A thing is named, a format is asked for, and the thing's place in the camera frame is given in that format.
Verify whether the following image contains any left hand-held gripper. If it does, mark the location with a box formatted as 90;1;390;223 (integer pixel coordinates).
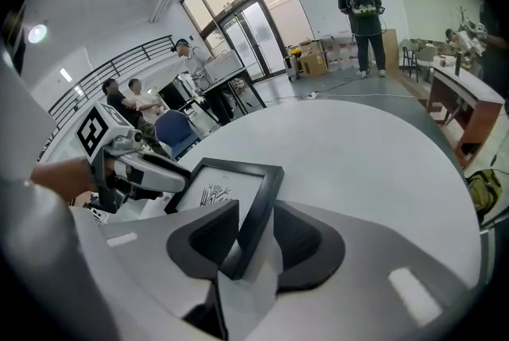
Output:
75;100;193;214

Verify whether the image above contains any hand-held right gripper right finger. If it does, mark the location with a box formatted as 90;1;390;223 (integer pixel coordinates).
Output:
273;199;483;341

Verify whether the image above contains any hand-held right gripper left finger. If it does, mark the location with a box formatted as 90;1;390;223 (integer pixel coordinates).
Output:
71;199;240;341

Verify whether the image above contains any black picture frame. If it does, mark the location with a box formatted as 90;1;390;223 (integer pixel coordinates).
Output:
163;157;286;281

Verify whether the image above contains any person's left forearm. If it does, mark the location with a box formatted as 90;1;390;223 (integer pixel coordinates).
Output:
29;157;99;202

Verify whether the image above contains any round white table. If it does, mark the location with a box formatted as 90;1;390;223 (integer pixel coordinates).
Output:
93;98;484;291

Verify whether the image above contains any blue chair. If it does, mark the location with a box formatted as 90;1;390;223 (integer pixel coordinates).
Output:
153;109;202;161

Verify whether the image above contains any short black mezzanine railing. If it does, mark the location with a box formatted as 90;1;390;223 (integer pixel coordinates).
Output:
47;34;175;130

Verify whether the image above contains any white crate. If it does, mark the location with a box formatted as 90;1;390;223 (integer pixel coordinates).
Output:
204;52;246;81

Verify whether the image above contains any glass entrance door with windows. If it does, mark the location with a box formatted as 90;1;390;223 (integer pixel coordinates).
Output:
181;0;315;80

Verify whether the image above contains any round ceiling light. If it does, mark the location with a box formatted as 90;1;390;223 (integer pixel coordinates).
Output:
26;23;49;45

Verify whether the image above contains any brown cardboard box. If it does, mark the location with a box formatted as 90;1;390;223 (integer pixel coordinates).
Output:
297;39;329;77

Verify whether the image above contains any stack of white cartons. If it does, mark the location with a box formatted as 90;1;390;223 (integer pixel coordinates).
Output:
321;35;361;72

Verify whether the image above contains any brown desk with white top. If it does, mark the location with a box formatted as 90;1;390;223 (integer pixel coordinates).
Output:
425;55;506;169

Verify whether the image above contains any tall cardboard box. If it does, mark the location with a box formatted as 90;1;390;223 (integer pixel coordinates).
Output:
381;28;400;74

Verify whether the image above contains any white dining chair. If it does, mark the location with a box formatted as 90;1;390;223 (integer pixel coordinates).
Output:
401;39;438;83

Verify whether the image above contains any black green backpack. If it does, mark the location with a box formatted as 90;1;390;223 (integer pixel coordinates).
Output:
346;0;379;19

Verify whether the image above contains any black work table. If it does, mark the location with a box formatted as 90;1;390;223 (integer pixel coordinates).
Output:
158;67;268;126

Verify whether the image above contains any long white floor cable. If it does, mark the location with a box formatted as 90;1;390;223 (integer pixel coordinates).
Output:
274;91;417;101

